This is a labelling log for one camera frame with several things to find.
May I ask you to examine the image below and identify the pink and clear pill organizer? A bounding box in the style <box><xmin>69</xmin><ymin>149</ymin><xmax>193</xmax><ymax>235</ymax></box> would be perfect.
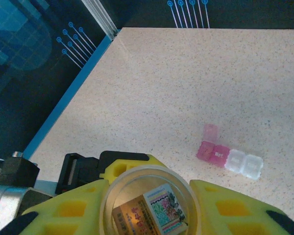
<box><xmin>196</xmin><ymin>123</ymin><xmax>264</xmax><ymax>181</ymax></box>

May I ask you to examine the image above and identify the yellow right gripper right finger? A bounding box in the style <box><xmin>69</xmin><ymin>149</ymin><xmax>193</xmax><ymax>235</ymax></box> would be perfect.
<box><xmin>189</xmin><ymin>179</ymin><xmax>294</xmax><ymax>235</ymax></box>

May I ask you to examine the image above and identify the clear pill bottle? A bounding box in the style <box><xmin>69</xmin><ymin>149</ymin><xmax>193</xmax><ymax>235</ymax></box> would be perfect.
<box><xmin>99</xmin><ymin>164</ymin><xmax>201</xmax><ymax>235</ymax></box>

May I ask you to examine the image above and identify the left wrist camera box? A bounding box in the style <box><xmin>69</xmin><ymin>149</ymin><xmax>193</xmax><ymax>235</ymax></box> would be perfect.
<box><xmin>0</xmin><ymin>151</ymin><xmax>41</xmax><ymax>221</ymax></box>

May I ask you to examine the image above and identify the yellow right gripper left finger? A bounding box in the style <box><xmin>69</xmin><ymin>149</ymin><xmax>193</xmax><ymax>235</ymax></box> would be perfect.
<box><xmin>0</xmin><ymin>179</ymin><xmax>110</xmax><ymax>235</ymax></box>

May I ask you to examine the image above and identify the aluminium frame post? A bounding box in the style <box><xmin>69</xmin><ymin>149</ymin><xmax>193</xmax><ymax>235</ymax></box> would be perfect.
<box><xmin>80</xmin><ymin>0</ymin><xmax>120</xmax><ymax>40</ymax></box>

